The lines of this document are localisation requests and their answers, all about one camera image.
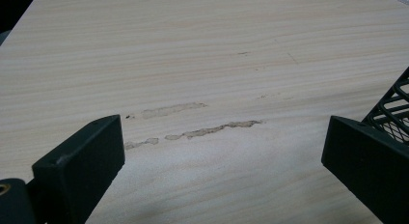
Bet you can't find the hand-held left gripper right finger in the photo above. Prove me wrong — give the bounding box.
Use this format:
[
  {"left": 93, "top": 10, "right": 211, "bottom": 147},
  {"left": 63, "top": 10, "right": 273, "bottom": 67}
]
[{"left": 320, "top": 115, "right": 409, "bottom": 224}]

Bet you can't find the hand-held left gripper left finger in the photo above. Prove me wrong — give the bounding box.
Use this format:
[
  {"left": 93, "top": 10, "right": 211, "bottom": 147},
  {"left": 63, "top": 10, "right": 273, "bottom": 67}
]
[{"left": 31, "top": 114, "right": 126, "bottom": 224}]

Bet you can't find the black wire rack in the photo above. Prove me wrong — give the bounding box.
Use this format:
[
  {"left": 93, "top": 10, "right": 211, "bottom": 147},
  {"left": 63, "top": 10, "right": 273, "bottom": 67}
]
[{"left": 361, "top": 66, "right": 409, "bottom": 145}]

